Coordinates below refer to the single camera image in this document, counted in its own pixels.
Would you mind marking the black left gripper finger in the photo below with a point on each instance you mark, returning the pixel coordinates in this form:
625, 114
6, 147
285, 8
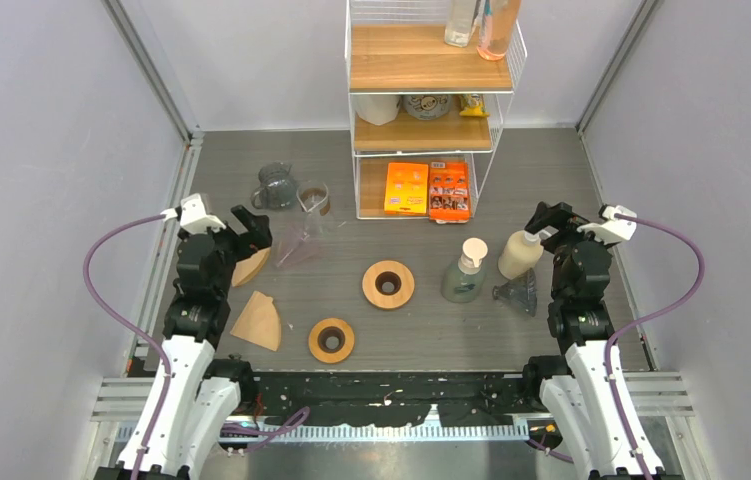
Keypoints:
259, 238
244, 216

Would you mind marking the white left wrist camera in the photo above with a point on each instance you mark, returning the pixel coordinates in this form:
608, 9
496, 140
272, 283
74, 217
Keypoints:
193, 216

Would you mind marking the brown paper filter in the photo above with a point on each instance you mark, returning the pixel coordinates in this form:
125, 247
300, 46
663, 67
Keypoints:
246, 270
259, 322

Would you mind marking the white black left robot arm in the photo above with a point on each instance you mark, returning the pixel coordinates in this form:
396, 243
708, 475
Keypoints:
193, 391

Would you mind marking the wooden ring holder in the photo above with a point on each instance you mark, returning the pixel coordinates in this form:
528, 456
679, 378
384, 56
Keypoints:
331, 341
388, 285

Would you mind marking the grey glass pitcher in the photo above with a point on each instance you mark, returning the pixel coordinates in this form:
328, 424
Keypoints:
277, 189

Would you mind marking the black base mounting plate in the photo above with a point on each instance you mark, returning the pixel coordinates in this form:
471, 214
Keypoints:
389, 399

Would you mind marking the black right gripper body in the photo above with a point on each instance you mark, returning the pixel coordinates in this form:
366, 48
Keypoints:
561, 254

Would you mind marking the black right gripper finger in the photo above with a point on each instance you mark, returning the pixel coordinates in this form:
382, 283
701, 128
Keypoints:
541, 219
564, 219

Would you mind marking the wooden ring holder centre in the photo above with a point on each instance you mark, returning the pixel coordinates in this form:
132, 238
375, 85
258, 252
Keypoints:
388, 285

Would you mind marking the cream lotion pump bottle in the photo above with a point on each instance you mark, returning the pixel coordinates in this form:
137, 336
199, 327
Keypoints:
520, 254

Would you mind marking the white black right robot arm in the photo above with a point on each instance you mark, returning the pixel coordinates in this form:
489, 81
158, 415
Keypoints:
583, 387

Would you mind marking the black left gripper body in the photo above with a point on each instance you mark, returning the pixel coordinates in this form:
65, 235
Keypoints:
226, 241

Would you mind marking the printed tin can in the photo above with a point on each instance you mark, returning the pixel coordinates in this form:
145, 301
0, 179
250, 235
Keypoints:
427, 106

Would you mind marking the clear glass bottle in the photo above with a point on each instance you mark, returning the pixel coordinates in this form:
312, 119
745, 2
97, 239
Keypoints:
461, 22

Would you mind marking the yellow snack packet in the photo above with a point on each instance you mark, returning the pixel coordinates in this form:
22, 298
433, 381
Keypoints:
473, 105

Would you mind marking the green soap pump bottle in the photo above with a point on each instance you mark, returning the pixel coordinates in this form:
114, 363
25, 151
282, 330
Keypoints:
464, 278

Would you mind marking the white container on shelf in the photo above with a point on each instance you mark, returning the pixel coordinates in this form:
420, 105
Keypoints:
377, 109

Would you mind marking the white wire wooden shelf rack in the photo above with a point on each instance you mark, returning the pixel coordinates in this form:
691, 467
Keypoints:
395, 48

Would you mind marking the pink glass bottle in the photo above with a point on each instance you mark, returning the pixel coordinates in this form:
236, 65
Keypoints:
498, 19

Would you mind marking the wooden ring holder front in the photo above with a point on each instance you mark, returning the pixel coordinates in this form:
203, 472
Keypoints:
331, 341

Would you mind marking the dark transparent dripper cone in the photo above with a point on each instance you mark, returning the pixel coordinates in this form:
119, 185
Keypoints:
519, 293

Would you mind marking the clear glass carafe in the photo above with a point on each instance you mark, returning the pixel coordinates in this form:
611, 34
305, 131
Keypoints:
314, 197

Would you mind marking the orange printed snack box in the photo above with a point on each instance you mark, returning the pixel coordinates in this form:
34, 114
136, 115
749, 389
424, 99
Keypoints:
449, 199

